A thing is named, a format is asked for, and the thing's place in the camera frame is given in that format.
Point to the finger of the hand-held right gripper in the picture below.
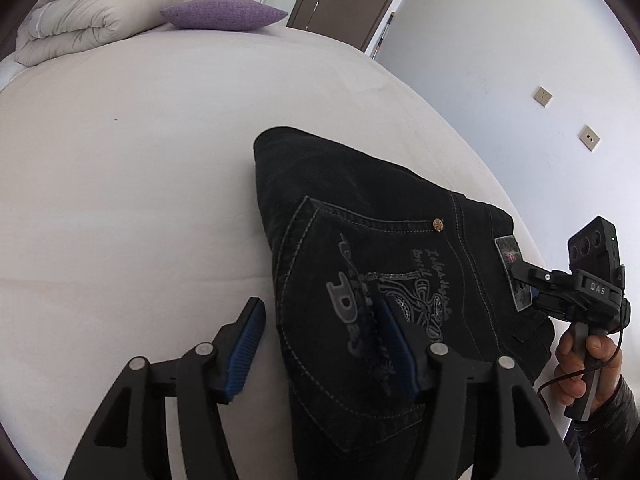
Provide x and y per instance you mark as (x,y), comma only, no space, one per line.
(552,302)
(542,277)

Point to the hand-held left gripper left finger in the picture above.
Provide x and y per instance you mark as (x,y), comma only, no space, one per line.
(245,350)

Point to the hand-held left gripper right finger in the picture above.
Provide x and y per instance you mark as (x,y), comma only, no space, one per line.
(395,340)

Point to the black denim pants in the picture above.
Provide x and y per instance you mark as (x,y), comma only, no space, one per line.
(350,200)

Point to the person's right forearm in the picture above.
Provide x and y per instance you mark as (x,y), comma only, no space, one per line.
(615,435)

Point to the person's right hand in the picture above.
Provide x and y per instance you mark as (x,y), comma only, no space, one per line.
(570,370)

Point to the white bed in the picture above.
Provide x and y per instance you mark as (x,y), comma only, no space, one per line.
(125,185)

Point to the thin stick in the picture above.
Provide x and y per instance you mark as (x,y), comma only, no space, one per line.
(384,34)

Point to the purple pillow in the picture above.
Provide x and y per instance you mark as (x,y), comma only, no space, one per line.
(220,14)

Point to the folded beige duvet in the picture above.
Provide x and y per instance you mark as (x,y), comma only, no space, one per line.
(75,20)

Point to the beige wall socket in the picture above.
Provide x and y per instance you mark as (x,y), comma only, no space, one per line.
(542,97)
(589,137)

